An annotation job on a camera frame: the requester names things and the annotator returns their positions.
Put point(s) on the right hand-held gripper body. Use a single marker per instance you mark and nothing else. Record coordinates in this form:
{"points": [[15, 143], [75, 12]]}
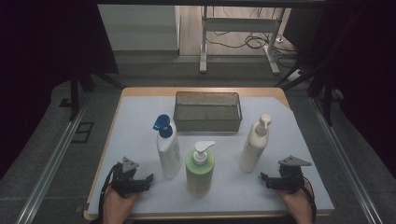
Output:
{"points": [[291, 179]]}

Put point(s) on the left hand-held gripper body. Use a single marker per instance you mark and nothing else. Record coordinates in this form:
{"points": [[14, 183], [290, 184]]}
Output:
{"points": [[127, 183]]}

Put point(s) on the cream white pump bottle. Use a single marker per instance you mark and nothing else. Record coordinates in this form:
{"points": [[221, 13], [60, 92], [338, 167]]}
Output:
{"points": [[252, 152]]}

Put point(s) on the white bottle with blue pump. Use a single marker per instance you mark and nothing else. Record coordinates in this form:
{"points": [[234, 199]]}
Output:
{"points": [[169, 155]]}

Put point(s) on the green pump bottle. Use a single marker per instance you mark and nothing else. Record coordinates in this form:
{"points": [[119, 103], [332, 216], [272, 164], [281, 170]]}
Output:
{"points": [[199, 174]]}

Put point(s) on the grey metal mesh basket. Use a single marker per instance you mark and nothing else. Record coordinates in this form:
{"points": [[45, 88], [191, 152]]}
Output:
{"points": [[207, 110]]}

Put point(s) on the person's left hand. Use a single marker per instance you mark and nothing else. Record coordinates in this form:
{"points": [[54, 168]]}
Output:
{"points": [[118, 202]]}

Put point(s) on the person's right hand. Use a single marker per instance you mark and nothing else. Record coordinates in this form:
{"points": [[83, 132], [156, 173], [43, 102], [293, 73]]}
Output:
{"points": [[295, 202]]}

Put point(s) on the black stand legs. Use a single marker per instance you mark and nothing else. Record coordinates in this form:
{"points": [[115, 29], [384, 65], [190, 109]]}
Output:
{"points": [[327, 93], [74, 93]]}

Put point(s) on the white power strip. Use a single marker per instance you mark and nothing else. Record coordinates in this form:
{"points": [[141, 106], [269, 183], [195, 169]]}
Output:
{"points": [[295, 75]]}

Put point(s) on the dark curtain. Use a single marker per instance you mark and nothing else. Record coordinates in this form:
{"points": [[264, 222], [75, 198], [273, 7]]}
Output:
{"points": [[367, 77], [37, 62]]}

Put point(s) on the white cabinet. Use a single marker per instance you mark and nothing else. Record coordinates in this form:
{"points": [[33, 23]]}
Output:
{"points": [[140, 28]]}

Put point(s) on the aluminium floor rail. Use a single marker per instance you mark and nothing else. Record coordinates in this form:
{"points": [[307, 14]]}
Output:
{"points": [[49, 168], [345, 161]]}

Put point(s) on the white metal desk frame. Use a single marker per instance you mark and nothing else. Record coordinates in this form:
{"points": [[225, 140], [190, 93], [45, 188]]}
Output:
{"points": [[239, 24]]}

